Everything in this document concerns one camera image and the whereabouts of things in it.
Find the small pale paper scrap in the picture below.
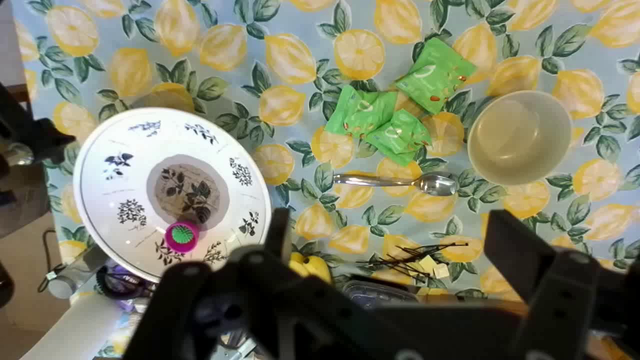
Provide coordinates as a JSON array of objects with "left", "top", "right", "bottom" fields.
[{"left": 416, "top": 256, "right": 451, "bottom": 280}]

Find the dark thin twig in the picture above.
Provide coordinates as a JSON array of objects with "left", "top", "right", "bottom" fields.
[{"left": 361, "top": 242, "right": 472, "bottom": 277}]

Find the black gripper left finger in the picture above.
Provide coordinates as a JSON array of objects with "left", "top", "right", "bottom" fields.
[{"left": 122, "top": 206, "right": 376, "bottom": 360}]

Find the green sachet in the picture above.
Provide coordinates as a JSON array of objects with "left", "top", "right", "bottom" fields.
[
  {"left": 394, "top": 37, "right": 477, "bottom": 117},
  {"left": 323, "top": 84, "right": 399, "bottom": 140},
  {"left": 363, "top": 109, "right": 433, "bottom": 169}
]

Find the beige bowl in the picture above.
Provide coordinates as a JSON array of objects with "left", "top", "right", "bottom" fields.
[{"left": 466, "top": 88, "right": 576, "bottom": 188}]

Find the black plastic food container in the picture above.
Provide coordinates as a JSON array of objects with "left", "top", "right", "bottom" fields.
[{"left": 338, "top": 277, "right": 427, "bottom": 311}]

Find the white floral plate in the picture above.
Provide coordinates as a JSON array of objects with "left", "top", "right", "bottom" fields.
[{"left": 69, "top": 106, "right": 274, "bottom": 287}]

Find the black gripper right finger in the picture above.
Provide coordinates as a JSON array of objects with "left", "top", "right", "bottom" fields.
[{"left": 481, "top": 209, "right": 640, "bottom": 360}]

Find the pink and green cap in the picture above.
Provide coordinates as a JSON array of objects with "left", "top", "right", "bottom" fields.
[{"left": 163, "top": 219, "right": 204, "bottom": 256}]

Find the silver spoon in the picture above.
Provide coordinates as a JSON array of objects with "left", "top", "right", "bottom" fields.
[{"left": 329, "top": 170, "right": 460, "bottom": 199}]

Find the lemon print tablecloth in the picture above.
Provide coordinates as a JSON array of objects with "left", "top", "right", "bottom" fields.
[{"left": 8, "top": 0, "right": 640, "bottom": 360}]

